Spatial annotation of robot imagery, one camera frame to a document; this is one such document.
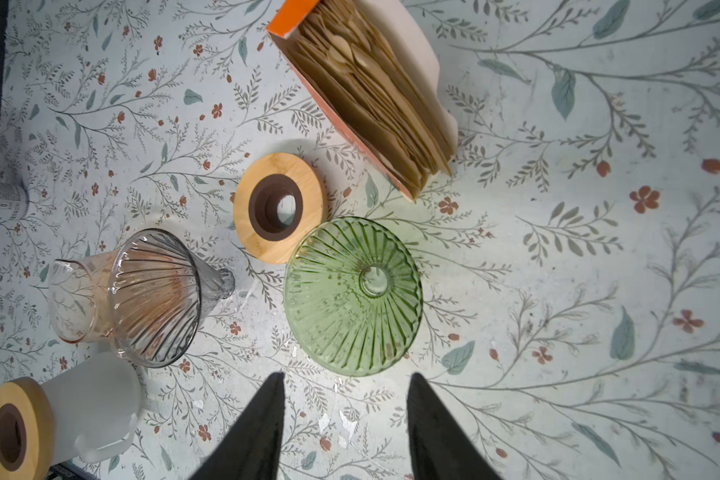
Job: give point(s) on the green glass dripper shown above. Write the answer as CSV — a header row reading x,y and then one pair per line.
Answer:
x,y
353,297

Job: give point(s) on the frosted glass carafe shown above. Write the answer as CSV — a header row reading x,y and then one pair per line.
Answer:
x,y
95,407

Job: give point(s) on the grey glass dripper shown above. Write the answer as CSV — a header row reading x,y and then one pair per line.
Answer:
x,y
159,294

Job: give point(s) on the orange coffee filter box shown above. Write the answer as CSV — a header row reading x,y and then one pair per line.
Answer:
x,y
372,71

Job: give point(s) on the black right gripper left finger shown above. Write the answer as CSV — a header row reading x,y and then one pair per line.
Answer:
x,y
251,448

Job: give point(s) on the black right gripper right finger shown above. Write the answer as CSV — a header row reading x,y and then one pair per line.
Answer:
x,y
439,448

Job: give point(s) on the orange glass pitcher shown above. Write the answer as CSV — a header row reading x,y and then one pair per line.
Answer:
x,y
78,298

